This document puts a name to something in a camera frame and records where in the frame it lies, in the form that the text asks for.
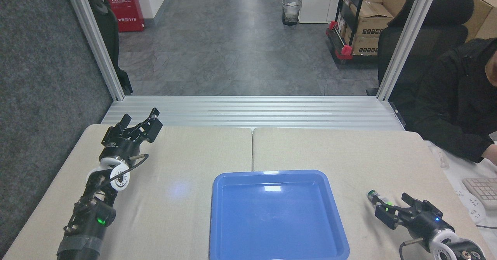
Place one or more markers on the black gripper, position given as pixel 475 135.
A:
pixel 120 147
pixel 427 225

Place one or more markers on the grey green switch part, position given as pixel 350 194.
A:
pixel 377 198

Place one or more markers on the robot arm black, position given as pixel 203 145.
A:
pixel 458 250
pixel 89 221

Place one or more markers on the blue plastic tray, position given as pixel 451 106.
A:
pixel 277 217

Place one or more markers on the person's hand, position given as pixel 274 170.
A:
pixel 491 154

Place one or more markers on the white power strip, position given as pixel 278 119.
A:
pixel 471 205

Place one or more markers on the beige keyboard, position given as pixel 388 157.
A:
pixel 485 190

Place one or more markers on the grey felt partition panel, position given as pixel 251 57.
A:
pixel 42 89

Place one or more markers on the person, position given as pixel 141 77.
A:
pixel 446 108

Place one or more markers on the red fire extinguisher box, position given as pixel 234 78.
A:
pixel 124 7

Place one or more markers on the small cardboard box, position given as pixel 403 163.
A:
pixel 365 45

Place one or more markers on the black shelf cart red corners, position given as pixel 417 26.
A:
pixel 343 44

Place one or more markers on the black office chair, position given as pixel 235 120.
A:
pixel 435 35

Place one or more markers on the black mesh waste bin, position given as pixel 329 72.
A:
pixel 291 12

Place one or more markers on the open cardboard box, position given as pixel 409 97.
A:
pixel 371 19

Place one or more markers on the white cabinet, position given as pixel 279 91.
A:
pixel 314 0

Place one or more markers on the silver aluminium post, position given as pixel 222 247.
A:
pixel 407 38
pixel 95 42

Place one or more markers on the black corner bracket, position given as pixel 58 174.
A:
pixel 398 114

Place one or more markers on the silver aluminium rail platform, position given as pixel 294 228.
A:
pixel 248 110

